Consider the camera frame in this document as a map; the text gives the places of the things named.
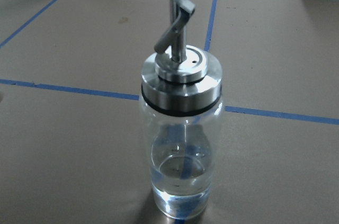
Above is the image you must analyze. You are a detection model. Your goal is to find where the glass sauce bottle metal spout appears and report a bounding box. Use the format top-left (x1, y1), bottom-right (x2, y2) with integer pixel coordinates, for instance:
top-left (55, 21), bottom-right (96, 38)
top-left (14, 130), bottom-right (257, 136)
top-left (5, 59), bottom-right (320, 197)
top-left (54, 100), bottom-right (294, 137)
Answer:
top-left (139, 0), bottom-right (224, 220)

